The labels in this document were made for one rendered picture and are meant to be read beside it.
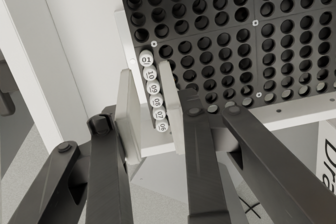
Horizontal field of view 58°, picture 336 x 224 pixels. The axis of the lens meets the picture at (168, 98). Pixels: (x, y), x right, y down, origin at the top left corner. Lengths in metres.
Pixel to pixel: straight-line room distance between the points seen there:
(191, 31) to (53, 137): 0.16
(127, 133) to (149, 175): 1.35
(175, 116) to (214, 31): 0.14
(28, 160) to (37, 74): 1.30
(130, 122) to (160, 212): 1.58
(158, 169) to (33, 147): 0.58
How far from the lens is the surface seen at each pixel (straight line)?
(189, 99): 0.17
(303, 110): 0.37
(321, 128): 0.48
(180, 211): 1.74
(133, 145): 0.16
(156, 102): 0.28
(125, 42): 0.33
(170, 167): 1.48
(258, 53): 0.30
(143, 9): 0.27
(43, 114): 0.28
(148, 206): 1.69
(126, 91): 0.18
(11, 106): 0.31
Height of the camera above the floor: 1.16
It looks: 63 degrees down
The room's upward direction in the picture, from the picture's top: 169 degrees clockwise
